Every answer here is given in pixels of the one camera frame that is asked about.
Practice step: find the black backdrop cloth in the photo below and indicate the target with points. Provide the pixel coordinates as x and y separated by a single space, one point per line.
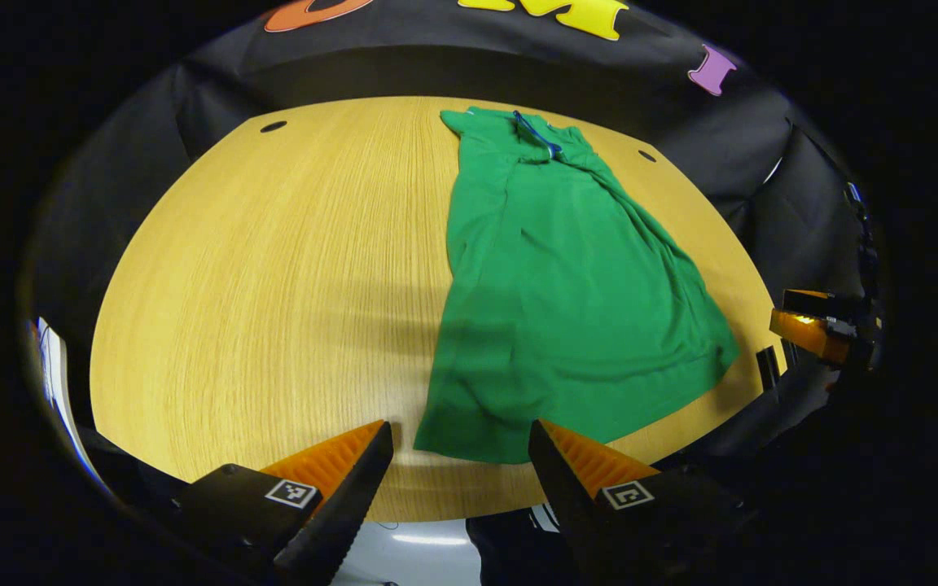
453 65

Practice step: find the computer monitor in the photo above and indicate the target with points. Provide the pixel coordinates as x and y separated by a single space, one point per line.
52 366

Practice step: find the green T-shirt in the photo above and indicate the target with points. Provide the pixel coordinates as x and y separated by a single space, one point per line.
567 309

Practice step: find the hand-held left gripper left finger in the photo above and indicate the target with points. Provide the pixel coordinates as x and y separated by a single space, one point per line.
339 513

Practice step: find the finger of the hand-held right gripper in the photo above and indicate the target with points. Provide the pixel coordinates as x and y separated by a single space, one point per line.
811 338
767 368

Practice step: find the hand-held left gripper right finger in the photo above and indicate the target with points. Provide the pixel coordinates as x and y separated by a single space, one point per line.
567 505

